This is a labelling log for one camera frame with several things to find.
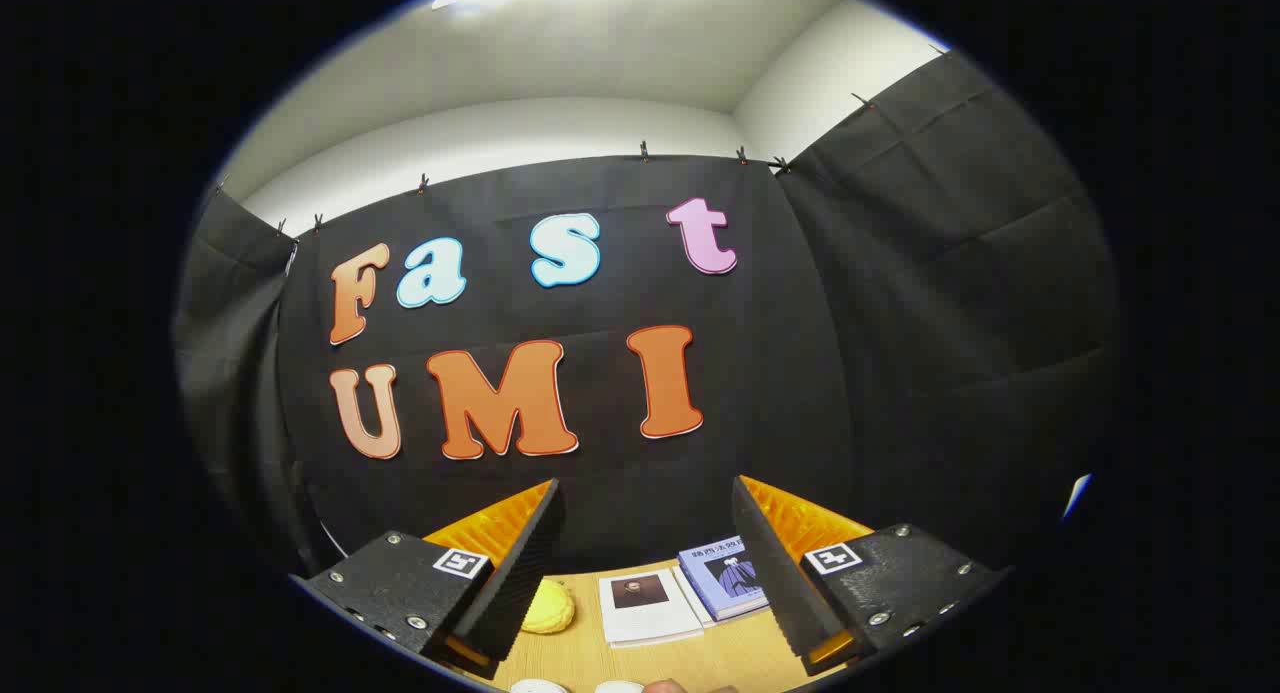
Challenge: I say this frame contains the blue book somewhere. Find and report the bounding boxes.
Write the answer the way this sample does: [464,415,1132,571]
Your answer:
[676,536,771,624]

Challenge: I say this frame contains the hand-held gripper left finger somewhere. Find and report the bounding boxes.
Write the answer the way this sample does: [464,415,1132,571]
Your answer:
[290,478,566,679]

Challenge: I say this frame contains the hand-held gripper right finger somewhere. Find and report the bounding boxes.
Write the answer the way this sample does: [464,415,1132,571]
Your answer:
[732,475,1013,676]

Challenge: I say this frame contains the white book with portrait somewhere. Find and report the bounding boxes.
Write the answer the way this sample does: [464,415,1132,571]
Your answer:
[598,568,705,648]

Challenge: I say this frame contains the yellow bread-shaped plush toy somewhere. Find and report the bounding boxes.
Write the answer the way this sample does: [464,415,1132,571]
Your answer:
[520,578,577,635]

